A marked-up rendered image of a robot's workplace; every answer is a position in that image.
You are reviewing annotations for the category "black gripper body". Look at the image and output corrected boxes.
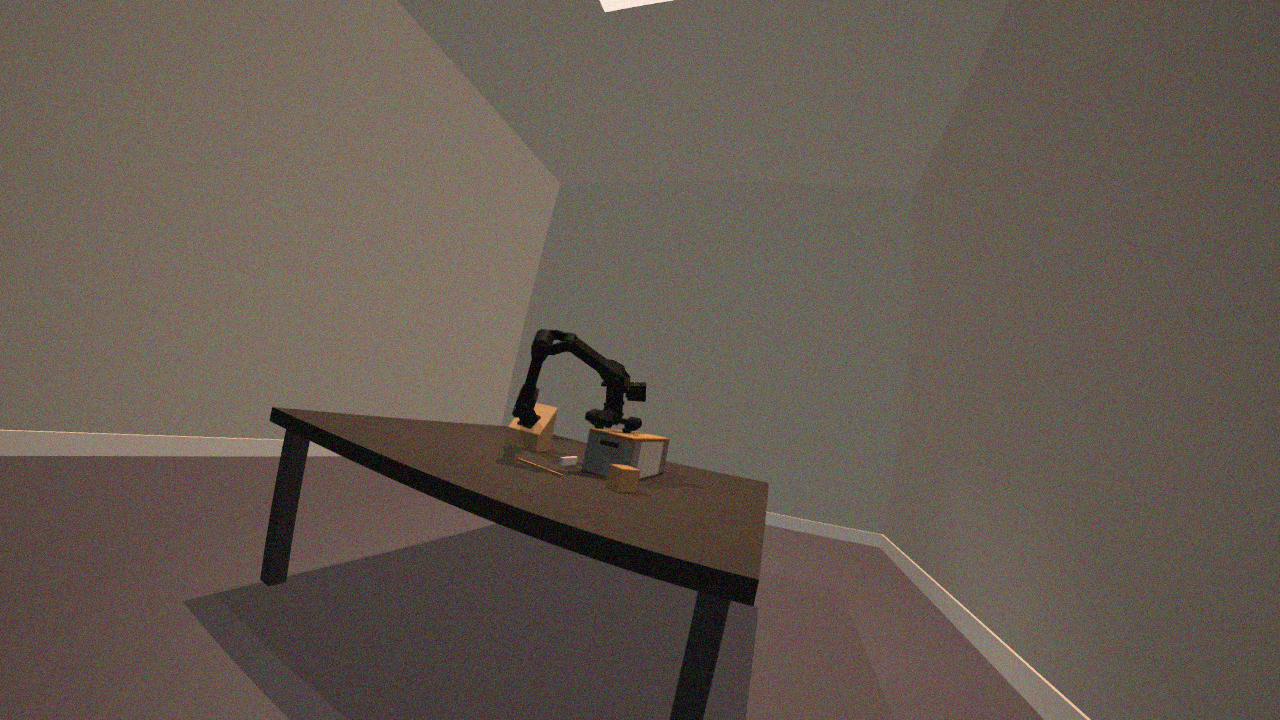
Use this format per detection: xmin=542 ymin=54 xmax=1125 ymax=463
xmin=585 ymin=400 xmax=643 ymax=430

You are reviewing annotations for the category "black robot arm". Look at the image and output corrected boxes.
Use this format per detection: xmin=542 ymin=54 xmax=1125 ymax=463
xmin=512 ymin=329 xmax=646 ymax=428

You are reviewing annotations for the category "thin orange stick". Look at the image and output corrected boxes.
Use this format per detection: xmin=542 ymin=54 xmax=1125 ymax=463
xmin=516 ymin=457 xmax=563 ymax=478

